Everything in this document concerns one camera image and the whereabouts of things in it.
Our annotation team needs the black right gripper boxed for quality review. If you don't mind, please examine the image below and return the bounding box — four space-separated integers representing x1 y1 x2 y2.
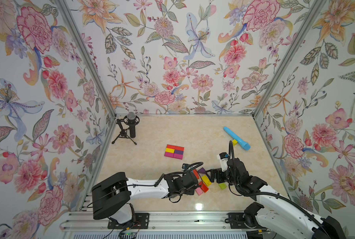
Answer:
205 166 241 187

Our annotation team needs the magenta rectangular block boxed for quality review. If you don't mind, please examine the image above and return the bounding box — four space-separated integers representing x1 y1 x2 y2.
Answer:
173 153 183 159
164 152 174 158

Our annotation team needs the purple rectangular block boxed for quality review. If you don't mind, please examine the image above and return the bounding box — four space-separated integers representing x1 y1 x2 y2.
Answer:
174 149 183 155

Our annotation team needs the red rectangular block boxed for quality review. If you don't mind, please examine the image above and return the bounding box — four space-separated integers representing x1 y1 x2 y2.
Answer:
166 144 176 149
192 169 200 179
175 146 184 152
199 182 209 193

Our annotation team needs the yellow rectangular block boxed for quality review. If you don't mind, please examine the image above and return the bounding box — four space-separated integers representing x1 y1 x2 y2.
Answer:
165 148 175 154
201 175 212 187

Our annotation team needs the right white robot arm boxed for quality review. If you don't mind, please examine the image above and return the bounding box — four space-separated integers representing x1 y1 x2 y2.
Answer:
208 153 346 239

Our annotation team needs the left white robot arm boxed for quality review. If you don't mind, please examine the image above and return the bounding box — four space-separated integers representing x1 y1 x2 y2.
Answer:
88 171 200 224

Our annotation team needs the pink rectangular block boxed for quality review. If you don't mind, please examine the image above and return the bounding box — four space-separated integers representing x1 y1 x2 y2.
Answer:
195 187 204 196

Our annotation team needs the green rectangular block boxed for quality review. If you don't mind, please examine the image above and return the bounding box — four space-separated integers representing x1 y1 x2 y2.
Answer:
218 183 227 190

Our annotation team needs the purple triangle block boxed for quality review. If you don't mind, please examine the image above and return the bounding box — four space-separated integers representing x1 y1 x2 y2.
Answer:
197 167 206 174

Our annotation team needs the blue toy microphone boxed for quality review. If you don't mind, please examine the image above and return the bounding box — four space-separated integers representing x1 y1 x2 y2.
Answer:
223 126 251 151

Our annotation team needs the black tripod mic stand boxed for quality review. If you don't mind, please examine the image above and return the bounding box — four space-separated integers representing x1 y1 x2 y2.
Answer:
111 116 140 145

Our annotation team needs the black rhinestone microphone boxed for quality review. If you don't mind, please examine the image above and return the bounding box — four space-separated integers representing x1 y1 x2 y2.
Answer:
127 112 136 138

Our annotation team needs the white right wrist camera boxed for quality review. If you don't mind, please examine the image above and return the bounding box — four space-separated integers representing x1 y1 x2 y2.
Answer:
217 152 229 172

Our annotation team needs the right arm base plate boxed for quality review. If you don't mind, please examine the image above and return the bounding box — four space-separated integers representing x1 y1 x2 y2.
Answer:
224 212 266 230

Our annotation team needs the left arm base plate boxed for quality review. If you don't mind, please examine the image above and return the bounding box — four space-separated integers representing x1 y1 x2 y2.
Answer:
107 213 150 230

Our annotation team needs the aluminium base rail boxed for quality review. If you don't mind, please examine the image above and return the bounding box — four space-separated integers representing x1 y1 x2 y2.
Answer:
59 210 315 239

